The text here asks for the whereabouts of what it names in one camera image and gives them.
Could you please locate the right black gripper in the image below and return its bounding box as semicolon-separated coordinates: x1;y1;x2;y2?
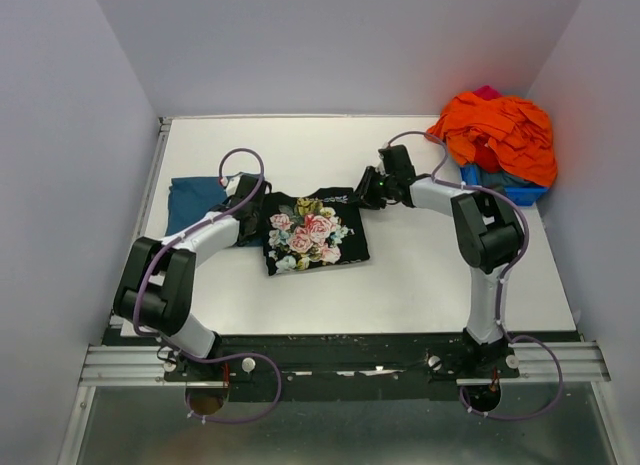
347;165;396;211

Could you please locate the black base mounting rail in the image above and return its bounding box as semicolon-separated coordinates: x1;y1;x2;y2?
164;333;519;402

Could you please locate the blue plastic bin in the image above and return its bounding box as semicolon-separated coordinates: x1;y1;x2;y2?
460;164;548;207

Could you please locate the folded teal t-shirt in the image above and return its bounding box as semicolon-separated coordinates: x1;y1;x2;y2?
165;176;241;236

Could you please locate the red t-shirt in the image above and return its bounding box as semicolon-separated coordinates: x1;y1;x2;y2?
473;144;501;173

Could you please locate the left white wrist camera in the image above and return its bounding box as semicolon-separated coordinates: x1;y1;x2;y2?
219;173;243;198

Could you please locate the grey t-shirt in bin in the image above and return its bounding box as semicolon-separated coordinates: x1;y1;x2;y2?
478;168;534;188

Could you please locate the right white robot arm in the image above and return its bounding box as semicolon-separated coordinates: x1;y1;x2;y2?
355;145;529;377

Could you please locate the orange t-shirt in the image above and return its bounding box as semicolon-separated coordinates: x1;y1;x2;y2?
428;91;558;188

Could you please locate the pink t-shirt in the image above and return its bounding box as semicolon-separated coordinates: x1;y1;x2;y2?
473;85;502;101

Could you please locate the black t-shirt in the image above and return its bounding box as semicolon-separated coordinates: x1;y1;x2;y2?
261;187;370;276

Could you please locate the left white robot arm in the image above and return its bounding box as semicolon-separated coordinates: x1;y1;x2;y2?
112;174;270;380

